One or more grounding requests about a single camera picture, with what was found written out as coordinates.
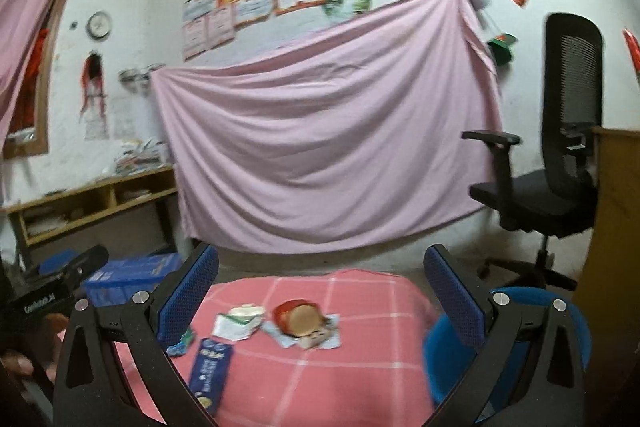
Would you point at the pink checked cloth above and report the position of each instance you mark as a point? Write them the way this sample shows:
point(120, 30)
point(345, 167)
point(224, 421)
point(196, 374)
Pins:
point(320, 372)

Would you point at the blue cardboard box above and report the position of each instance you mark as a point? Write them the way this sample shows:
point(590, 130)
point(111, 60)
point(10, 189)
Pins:
point(135, 274)
point(55, 263)

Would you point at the red noodle cup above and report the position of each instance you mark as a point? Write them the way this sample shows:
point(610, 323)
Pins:
point(299, 318)

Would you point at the metal pots on wall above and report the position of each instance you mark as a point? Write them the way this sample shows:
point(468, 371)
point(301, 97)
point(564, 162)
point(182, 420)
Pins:
point(136, 74)

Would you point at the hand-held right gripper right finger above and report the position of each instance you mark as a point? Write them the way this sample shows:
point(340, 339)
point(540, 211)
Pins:
point(455, 302)

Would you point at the white green wrapper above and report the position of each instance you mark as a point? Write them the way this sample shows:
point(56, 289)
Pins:
point(235, 323)

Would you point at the black office chair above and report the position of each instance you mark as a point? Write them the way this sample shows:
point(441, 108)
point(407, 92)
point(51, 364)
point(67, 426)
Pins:
point(550, 187)

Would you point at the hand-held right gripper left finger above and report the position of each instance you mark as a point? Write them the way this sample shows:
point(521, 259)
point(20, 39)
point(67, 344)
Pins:
point(190, 294)

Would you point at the dark blue long packet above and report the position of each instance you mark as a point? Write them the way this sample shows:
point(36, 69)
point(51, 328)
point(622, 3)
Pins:
point(210, 369)

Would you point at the green hanging ornament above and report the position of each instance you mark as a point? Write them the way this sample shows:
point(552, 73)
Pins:
point(501, 47)

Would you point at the round wall clock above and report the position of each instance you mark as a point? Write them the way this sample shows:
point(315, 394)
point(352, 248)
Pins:
point(99, 25)

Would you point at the person's left hand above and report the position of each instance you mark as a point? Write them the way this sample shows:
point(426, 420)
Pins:
point(52, 324)

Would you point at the red hanging decoration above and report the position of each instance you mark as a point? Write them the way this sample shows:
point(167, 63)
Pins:
point(93, 79)

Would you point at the red wall ornament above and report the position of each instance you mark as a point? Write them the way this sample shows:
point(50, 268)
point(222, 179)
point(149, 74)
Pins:
point(632, 49)

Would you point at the low wooden shelf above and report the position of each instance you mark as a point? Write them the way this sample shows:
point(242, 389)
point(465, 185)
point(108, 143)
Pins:
point(90, 202)

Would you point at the pink hanging sheet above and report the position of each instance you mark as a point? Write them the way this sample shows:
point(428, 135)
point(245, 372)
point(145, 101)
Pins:
point(320, 132)

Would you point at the green wall cards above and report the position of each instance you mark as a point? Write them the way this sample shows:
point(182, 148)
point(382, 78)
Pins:
point(346, 4)

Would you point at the pile of papers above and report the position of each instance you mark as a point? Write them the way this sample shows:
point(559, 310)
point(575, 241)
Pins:
point(140, 157)

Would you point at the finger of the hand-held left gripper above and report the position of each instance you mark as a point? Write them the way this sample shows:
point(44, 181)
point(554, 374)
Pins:
point(82, 259)

